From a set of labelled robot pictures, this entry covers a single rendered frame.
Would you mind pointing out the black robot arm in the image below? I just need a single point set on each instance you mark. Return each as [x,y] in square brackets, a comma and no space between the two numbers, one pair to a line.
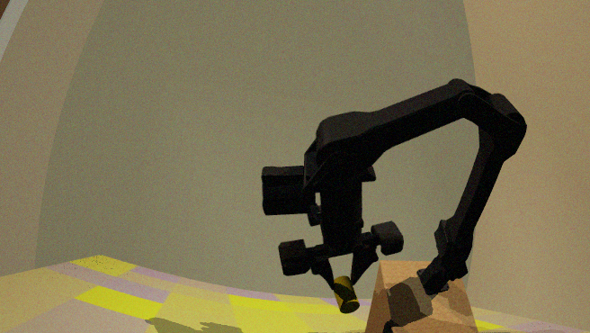
[348,144]

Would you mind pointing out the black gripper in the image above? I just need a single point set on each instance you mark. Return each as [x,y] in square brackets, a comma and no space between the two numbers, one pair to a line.
[341,237]

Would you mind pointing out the yellow cylinder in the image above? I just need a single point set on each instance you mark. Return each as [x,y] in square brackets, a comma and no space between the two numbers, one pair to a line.
[345,295]

